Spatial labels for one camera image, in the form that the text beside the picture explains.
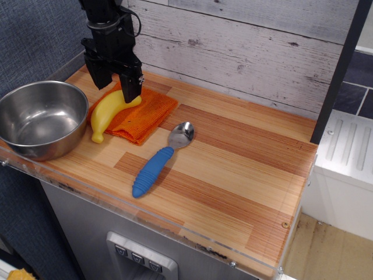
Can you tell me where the black right frame post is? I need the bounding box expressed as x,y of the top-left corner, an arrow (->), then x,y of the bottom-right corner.
310,0 -> 372,145

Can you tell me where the silver toy fridge cabinet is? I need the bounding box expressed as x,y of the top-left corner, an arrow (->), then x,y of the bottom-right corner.
41,183 -> 253,279

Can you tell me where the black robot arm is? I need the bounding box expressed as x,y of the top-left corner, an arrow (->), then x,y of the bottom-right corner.
80,0 -> 144,103

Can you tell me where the orange folded cloth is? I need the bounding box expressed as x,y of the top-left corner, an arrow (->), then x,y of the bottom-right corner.
87,83 -> 178,145

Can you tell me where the clear acrylic edge guard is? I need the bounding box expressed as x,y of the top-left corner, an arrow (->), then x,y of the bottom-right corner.
1,148 -> 284,279

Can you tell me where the blue handled metal spoon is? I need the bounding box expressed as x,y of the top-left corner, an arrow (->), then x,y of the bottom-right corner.
132,121 -> 194,198

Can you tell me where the yellow plastic toy banana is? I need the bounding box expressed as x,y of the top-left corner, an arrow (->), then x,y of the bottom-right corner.
90,90 -> 142,144

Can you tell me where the ice dispenser button panel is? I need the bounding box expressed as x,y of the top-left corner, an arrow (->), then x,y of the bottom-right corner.
106,231 -> 179,279

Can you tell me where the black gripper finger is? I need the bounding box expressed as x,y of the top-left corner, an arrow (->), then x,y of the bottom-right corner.
119,73 -> 144,103
85,57 -> 114,90

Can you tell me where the yellow sponge object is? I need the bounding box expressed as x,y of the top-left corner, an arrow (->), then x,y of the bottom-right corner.
7,269 -> 36,280

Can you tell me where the white toy sink unit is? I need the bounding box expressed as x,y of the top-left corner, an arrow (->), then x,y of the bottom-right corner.
301,110 -> 372,240

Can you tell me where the stainless steel bowl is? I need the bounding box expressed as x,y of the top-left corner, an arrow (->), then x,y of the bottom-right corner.
1,80 -> 89,161

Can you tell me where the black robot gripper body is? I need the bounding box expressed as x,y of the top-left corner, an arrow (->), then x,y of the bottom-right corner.
82,17 -> 142,75

